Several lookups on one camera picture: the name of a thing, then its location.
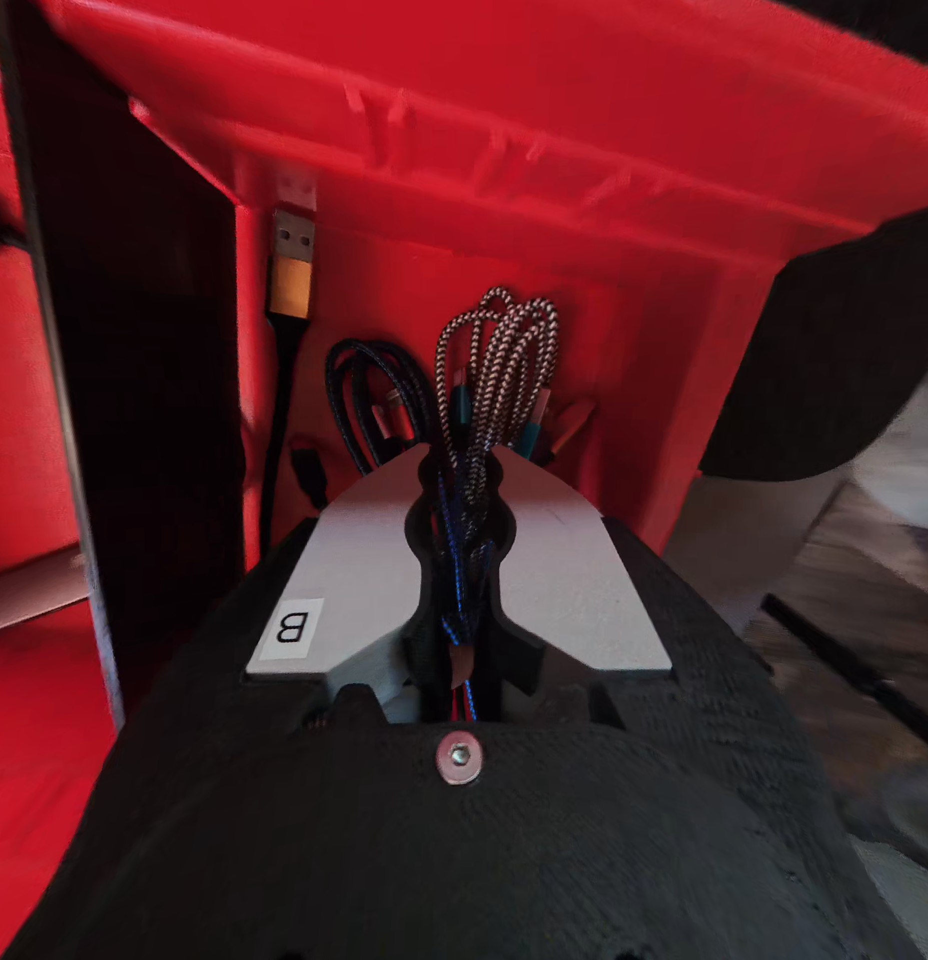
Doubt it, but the black honeycomb cushion pad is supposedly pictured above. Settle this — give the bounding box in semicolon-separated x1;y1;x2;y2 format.
698;204;928;483

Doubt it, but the black usb cable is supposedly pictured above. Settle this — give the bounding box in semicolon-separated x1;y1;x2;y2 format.
257;208;331;558

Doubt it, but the red plastic bin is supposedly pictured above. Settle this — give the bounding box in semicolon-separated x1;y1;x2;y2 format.
0;0;928;960

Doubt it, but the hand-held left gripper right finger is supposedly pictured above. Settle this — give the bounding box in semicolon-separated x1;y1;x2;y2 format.
481;447;674;723

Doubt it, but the black white braided cable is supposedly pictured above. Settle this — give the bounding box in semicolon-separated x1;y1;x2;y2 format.
432;285;564;511

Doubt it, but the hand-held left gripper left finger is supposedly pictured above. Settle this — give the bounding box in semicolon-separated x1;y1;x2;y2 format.
245;442;444;723

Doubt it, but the blue braided cable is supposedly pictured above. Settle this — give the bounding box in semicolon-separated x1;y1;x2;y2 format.
434;450;502;723

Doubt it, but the black braided cable coil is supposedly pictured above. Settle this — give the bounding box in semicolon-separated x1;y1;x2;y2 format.
323;337;436;477

